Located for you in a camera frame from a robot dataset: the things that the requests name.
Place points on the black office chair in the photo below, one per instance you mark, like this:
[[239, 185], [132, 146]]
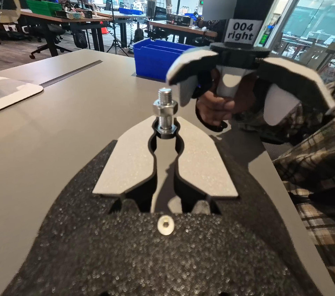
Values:
[[52, 37]]

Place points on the silver hex bolt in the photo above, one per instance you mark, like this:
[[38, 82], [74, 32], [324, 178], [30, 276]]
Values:
[[165, 122]]

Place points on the black bag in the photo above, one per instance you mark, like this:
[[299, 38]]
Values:
[[79, 39]]

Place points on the orange traffic cone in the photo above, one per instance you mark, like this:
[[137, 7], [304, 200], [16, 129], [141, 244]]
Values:
[[104, 30]]

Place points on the white flat tray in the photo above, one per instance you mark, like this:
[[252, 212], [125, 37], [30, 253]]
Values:
[[18, 92]]

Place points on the silver hex nut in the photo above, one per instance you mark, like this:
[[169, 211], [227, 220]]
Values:
[[165, 109]]

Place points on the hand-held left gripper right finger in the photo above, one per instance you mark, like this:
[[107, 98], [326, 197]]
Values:
[[206, 167]]

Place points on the small printed box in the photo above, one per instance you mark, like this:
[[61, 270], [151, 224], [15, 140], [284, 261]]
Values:
[[76, 15]]

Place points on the wooden desk with black legs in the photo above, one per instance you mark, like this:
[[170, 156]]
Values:
[[65, 19], [123, 16], [180, 27]]

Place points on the large blue storage bin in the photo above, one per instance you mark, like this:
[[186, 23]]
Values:
[[154, 60]]

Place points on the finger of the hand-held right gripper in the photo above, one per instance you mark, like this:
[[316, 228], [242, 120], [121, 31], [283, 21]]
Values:
[[293, 73], [191, 59]]

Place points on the black tripod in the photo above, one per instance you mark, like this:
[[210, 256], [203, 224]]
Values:
[[112, 13]]

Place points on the person's right hand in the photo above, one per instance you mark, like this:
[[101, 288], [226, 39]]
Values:
[[214, 109]]

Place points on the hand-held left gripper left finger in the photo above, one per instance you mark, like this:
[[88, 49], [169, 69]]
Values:
[[123, 167]]

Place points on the person's right forearm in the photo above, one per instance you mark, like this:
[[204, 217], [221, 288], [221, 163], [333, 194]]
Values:
[[303, 123]]

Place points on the black cardboard box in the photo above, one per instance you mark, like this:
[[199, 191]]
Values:
[[179, 20]]

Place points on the small blue bin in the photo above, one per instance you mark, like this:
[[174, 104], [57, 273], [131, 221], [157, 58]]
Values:
[[192, 14], [130, 11]]

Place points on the person's plaid shirt torso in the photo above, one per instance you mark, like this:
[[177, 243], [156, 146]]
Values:
[[314, 170]]

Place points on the green storage bins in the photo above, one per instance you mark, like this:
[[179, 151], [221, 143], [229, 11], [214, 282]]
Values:
[[43, 7]]

